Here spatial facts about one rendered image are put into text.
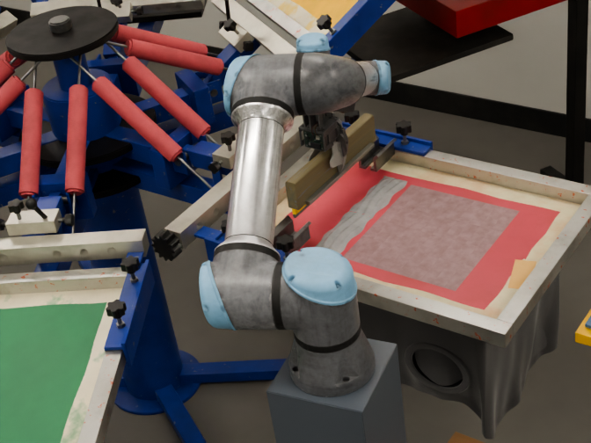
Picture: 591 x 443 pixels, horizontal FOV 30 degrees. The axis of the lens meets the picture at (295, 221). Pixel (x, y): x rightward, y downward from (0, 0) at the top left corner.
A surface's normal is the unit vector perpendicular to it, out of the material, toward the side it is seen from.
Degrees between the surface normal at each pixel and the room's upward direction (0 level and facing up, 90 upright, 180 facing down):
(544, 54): 90
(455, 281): 0
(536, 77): 90
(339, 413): 90
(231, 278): 28
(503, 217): 0
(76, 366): 0
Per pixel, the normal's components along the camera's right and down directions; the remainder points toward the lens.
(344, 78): 0.68, -0.05
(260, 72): -0.18, -0.43
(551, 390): -0.12, -0.81
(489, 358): 0.82, 0.26
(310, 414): -0.40, 0.56
